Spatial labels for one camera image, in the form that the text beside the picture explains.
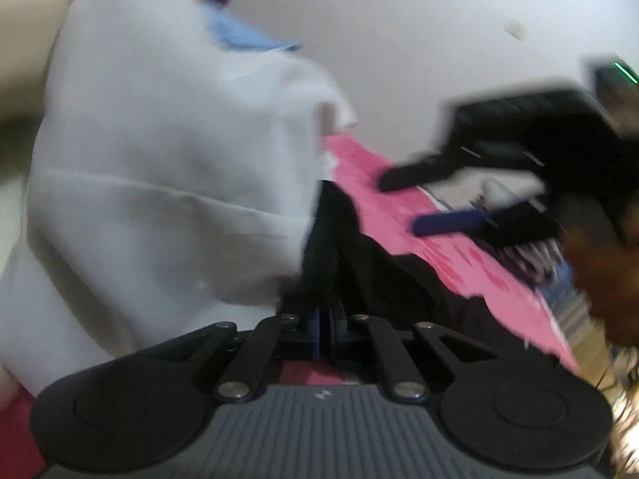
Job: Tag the white garment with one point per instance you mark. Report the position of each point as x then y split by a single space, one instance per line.
150 159

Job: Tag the person's right hand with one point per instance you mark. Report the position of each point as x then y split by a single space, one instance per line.
609 279

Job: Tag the light blue garment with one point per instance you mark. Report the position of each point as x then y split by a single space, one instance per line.
239 35

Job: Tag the beige garment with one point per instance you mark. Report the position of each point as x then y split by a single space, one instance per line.
25 60

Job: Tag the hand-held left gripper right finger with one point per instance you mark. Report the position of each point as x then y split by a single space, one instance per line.
333 332

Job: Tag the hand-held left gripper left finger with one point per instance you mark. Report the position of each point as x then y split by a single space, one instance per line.
313 329

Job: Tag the black t-shirt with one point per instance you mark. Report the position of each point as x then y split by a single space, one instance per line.
389 279

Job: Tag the pink floral blanket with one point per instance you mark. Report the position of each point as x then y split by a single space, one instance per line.
464 264

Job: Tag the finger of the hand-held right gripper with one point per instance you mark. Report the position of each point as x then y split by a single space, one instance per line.
449 223
424 172

